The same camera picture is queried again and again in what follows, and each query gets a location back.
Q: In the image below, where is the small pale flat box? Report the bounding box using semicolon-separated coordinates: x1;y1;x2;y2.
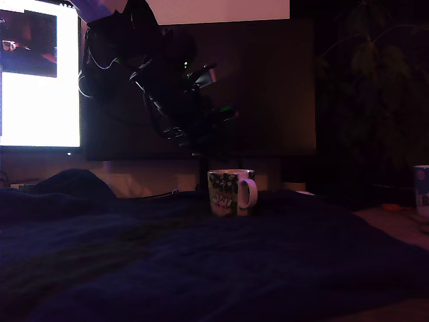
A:
9;182;40;191

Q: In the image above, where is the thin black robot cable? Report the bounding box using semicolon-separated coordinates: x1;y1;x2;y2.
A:
82;46;121;71

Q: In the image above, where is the dark blue table cloth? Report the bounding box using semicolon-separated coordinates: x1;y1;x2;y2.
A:
0;168;429;322

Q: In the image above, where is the green leafy house plant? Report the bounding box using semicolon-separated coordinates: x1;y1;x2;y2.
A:
314;0;429;175

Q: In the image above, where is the lit computer monitor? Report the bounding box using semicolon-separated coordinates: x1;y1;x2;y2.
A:
0;0;83;157

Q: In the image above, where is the dark wide computer monitor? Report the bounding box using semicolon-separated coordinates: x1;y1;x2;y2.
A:
85;18;318;162

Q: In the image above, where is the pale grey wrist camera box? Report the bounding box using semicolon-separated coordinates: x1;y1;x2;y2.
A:
186;63;219;91

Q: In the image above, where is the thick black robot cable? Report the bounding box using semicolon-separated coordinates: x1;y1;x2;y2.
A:
129;72;187;140

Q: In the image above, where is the pale mug with dots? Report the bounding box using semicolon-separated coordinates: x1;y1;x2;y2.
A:
412;165;429;219

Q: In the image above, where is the black monitor stand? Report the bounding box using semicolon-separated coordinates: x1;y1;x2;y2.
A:
196;160;210;192

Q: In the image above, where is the white floral print mug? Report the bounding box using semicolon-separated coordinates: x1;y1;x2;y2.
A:
206;169;258;218

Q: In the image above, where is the grey desk cable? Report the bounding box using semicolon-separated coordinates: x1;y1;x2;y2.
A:
133;189;180;199

